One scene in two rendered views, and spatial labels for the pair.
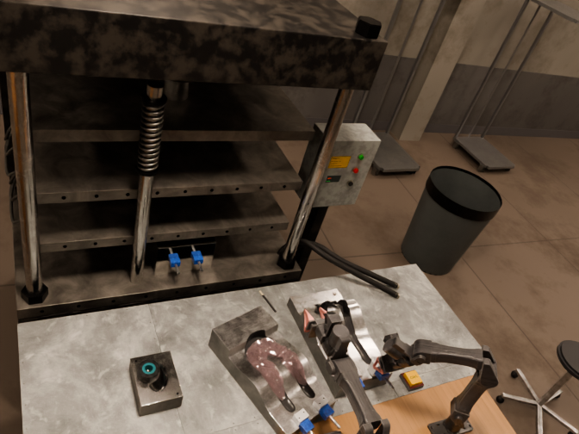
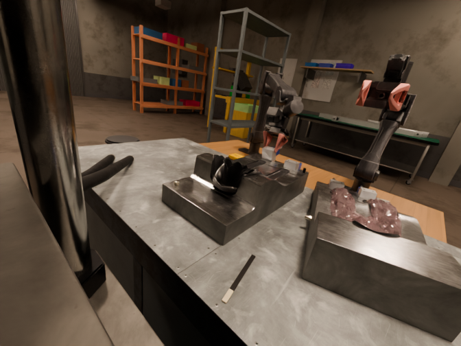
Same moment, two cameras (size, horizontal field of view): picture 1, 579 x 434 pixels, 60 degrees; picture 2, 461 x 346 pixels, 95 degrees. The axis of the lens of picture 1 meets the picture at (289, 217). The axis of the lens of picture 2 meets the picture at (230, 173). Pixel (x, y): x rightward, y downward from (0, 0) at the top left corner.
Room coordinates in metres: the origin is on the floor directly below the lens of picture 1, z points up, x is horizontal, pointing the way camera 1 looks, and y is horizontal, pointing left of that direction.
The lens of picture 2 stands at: (1.79, 0.27, 1.15)
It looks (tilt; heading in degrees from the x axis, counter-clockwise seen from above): 22 degrees down; 252
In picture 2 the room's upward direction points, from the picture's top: 9 degrees clockwise
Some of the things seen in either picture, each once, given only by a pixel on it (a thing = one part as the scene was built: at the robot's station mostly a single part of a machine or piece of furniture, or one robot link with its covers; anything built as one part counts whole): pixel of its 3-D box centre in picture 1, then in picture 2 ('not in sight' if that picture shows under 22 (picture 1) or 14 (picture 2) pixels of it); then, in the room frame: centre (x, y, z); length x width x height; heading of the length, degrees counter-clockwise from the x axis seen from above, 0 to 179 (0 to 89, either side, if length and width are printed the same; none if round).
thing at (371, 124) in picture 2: not in sight; (353, 141); (-2.15, -3.52, 0.49); 2.66 x 1.00 x 0.97; 122
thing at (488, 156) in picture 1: (519, 91); not in sight; (5.67, -1.95, 0.89); 0.66 x 0.54 x 1.78; 32
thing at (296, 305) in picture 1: (338, 333); (245, 178); (1.53, -0.37, 0.87); 0.50 x 0.26 x 0.14; 35
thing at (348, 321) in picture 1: (341, 330); (253, 166); (1.51, -0.37, 0.92); 0.35 x 0.16 x 0.09; 35
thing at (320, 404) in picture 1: (327, 414); (334, 184); (1.14, -0.38, 0.85); 0.13 x 0.05 x 0.05; 52
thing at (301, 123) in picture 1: (170, 91); not in sight; (1.95, 0.66, 1.51); 1.10 x 0.70 x 0.05; 125
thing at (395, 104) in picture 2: (312, 319); (387, 95); (1.26, -0.20, 1.19); 0.09 x 0.07 x 0.07; 32
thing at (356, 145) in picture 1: (307, 243); not in sight; (2.23, -0.14, 0.73); 0.30 x 0.22 x 1.47; 125
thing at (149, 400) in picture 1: (155, 382); not in sight; (1.05, 0.28, 0.83); 0.20 x 0.15 x 0.07; 35
